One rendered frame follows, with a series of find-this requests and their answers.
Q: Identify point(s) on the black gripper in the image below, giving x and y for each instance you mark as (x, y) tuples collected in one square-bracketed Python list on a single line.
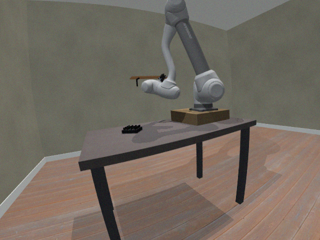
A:
[(162, 77)]

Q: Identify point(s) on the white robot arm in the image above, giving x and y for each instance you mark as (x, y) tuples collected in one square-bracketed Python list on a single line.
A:
[(207, 87)]

